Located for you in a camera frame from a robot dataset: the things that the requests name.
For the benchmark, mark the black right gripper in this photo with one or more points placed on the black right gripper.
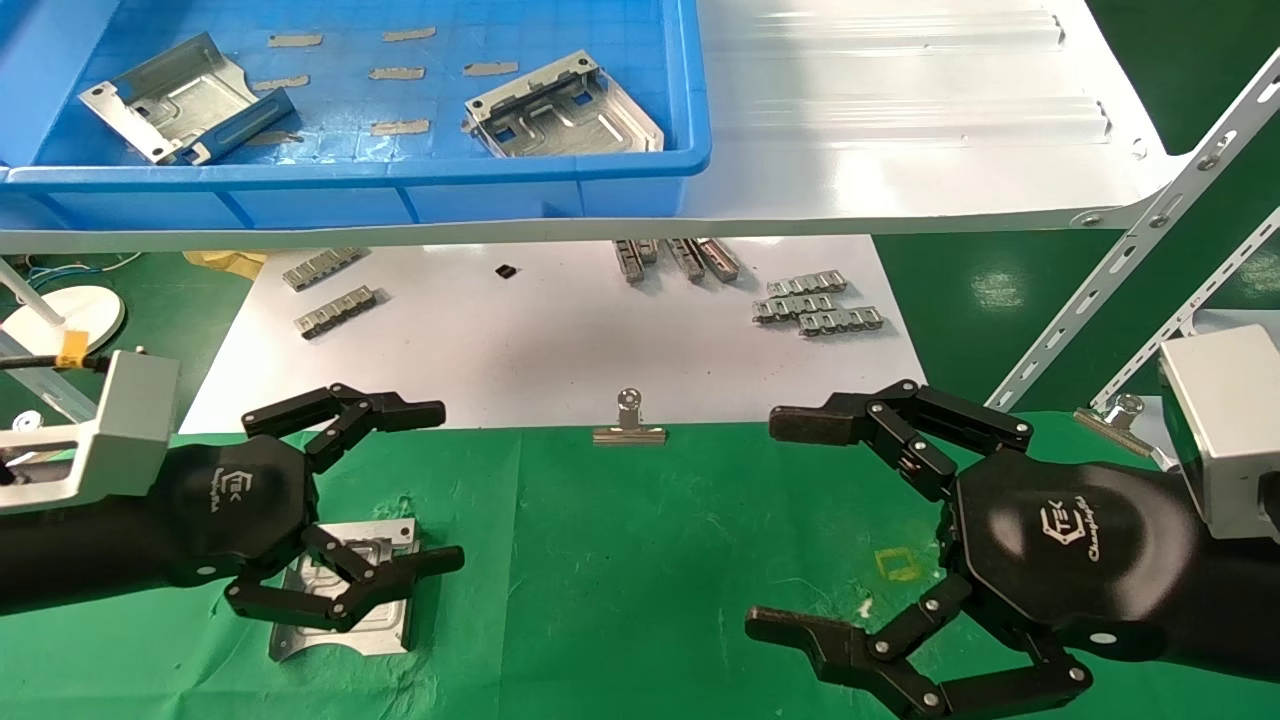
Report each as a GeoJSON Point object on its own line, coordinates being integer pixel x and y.
{"type": "Point", "coordinates": [1070, 550]}

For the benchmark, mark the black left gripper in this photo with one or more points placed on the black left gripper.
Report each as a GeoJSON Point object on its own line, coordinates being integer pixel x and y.
{"type": "Point", "coordinates": [235, 510]}

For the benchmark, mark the sheet metal bracket part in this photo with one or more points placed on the sheet metal bracket part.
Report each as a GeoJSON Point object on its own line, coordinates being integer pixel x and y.
{"type": "Point", "coordinates": [185, 95]}
{"type": "Point", "coordinates": [390, 632]}
{"type": "Point", "coordinates": [570, 115]}

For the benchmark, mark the small metal link strip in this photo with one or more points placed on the small metal link strip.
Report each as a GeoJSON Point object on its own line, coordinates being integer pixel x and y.
{"type": "Point", "coordinates": [842, 321]}
{"type": "Point", "coordinates": [630, 260]}
{"type": "Point", "coordinates": [322, 268]}
{"type": "Point", "coordinates": [338, 312]}
{"type": "Point", "coordinates": [808, 283]}
{"type": "Point", "coordinates": [686, 260]}
{"type": "Point", "coordinates": [790, 308]}
{"type": "Point", "coordinates": [720, 260]}

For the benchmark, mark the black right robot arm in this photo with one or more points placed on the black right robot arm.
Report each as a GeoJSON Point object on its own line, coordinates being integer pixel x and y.
{"type": "Point", "coordinates": [1235, 600]}

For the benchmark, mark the white paper sheet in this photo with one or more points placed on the white paper sheet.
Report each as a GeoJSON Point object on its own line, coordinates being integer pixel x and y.
{"type": "Point", "coordinates": [500, 350]}

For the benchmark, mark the green cloth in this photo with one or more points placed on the green cloth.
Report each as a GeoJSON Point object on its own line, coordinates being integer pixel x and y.
{"type": "Point", "coordinates": [620, 560]}

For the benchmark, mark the yellow crumpled tape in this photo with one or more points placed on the yellow crumpled tape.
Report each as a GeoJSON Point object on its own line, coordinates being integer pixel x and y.
{"type": "Point", "coordinates": [225, 262]}

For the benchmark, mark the blue plastic bin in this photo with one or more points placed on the blue plastic bin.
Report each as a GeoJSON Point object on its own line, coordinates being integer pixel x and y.
{"type": "Point", "coordinates": [300, 195]}

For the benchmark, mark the white round lamp stand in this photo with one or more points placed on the white round lamp stand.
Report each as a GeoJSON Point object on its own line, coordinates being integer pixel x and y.
{"type": "Point", "coordinates": [90, 310]}

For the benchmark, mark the grey tape strip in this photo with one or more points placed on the grey tape strip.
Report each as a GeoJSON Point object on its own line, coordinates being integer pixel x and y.
{"type": "Point", "coordinates": [280, 83]}
{"type": "Point", "coordinates": [400, 128]}
{"type": "Point", "coordinates": [410, 34]}
{"type": "Point", "coordinates": [396, 73]}
{"type": "Point", "coordinates": [295, 40]}
{"type": "Point", "coordinates": [490, 69]}

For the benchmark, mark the perforated white angle strut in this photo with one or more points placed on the perforated white angle strut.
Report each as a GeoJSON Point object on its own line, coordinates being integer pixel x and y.
{"type": "Point", "coordinates": [1200, 300]}
{"type": "Point", "coordinates": [40, 388]}
{"type": "Point", "coordinates": [1150, 230]}

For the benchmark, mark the white metal shelf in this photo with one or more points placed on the white metal shelf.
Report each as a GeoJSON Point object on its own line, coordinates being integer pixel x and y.
{"type": "Point", "coordinates": [900, 150]}

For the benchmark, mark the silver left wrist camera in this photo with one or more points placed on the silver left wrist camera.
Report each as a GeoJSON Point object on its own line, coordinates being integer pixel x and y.
{"type": "Point", "coordinates": [135, 420]}

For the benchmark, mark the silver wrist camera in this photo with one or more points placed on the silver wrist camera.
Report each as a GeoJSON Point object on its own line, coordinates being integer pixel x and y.
{"type": "Point", "coordinates": [135, 420]}
{"type": "Point", "coordinates": [1225, 420]}

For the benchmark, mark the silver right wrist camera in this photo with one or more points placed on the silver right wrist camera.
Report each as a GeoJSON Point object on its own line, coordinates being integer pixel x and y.
{"type": "Point", "coordinates": [1225, 420]}

